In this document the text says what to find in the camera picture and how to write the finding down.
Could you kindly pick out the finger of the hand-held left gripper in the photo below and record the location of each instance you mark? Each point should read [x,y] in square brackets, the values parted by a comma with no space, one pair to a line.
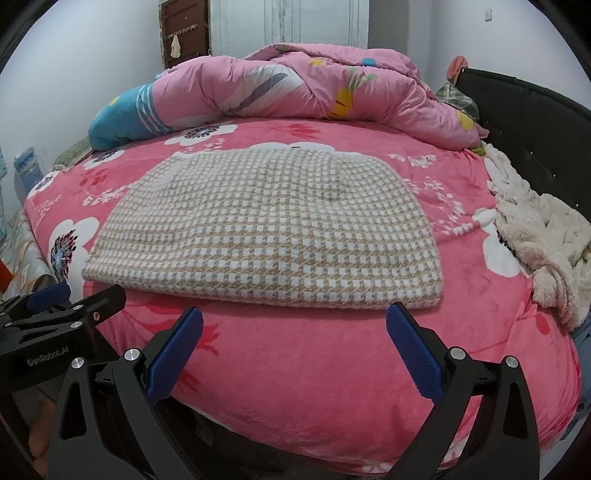
[46,295]
[101,302]

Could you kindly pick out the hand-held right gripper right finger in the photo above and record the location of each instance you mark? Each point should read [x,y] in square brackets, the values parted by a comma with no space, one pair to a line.
[413,355]

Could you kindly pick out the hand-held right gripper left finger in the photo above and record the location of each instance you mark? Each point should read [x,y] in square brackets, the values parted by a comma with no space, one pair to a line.
[173,355]

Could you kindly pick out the beige white checkered blanket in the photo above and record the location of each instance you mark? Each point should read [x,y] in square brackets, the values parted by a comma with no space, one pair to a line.
[263,230]

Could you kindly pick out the pale floral bed sheet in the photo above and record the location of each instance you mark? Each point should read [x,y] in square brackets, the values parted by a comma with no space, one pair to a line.
[23,258]

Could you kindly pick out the pink floral bed blanket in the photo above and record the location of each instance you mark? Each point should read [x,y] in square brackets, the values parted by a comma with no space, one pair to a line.
[323,369]

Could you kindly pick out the blue white box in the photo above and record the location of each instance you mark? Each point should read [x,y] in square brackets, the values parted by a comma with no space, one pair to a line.
[25,161]

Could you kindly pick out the grey green knit cloth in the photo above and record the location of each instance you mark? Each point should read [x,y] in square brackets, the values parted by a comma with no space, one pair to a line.
[74,154]

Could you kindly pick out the grey blue cloth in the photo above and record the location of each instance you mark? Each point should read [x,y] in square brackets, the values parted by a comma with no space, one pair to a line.
[582,341]

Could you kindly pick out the white fluffy garment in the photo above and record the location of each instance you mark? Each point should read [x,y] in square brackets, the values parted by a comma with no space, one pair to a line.
[540,230]

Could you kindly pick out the green plaid cloth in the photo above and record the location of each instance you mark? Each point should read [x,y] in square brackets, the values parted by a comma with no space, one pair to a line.
[457,99]

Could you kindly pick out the white cloth on door hook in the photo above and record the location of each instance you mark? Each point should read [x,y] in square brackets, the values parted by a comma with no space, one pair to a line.
[175,46]

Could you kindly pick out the black padded headboard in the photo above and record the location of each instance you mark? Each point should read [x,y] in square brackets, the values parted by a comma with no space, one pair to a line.
[545,120]

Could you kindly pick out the pink printed quilt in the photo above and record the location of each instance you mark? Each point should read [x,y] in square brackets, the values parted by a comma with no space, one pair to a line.
[277,92]

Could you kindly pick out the pink cloth on headboard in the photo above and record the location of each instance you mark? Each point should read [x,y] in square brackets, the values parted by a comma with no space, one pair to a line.
[457,68]

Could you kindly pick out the brown wooden door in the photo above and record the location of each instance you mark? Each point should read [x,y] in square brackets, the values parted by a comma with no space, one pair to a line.
[189,25]

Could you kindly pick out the white wardrobe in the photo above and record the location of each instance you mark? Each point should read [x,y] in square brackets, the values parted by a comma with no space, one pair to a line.
[314,23]

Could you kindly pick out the white wall switch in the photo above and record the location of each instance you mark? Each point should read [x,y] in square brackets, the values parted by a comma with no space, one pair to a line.
[489,15]

